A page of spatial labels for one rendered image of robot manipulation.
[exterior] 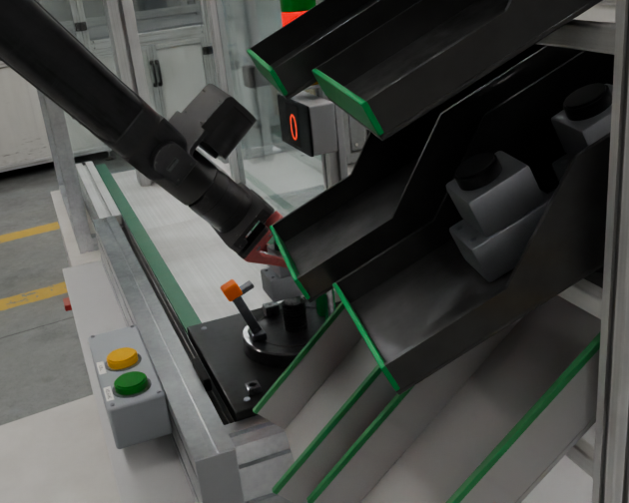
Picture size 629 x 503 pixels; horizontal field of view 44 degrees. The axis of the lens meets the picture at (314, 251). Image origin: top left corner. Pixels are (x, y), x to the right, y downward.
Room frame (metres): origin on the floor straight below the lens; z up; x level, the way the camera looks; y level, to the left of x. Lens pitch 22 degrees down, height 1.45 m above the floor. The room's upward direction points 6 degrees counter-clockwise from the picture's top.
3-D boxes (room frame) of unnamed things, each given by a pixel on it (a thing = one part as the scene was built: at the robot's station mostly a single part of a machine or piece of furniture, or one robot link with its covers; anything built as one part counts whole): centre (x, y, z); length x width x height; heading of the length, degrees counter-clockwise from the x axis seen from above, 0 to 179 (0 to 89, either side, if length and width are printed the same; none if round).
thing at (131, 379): (0.83, 0.24, 0.96); 0.04 x 0.04 x 0.02
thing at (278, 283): (0.89, 0.02, 1.08); 0.08 x 0.04 x 0.07; 110
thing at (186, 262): (1.17, 0.11, 0.91); 0.84 x 0.28 x 0.10; 20
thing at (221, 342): (0.88, 0.03, 0.96); 0.24 x 0.24 x 0.02; 20
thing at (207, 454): (1.09, 0.27, 0.91); 0.89 x 0.06 x 0.11; 20
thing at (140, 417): (0.89, 0.27, 0.93); 0.21 x 0.07 x 0.06; 20
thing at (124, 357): (0.89, 0.27, 0.96); 0.04 x 0.04 x 0.02
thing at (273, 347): (0.88, 0.03, 0.98); 0.14 x 0.14 x 0.02
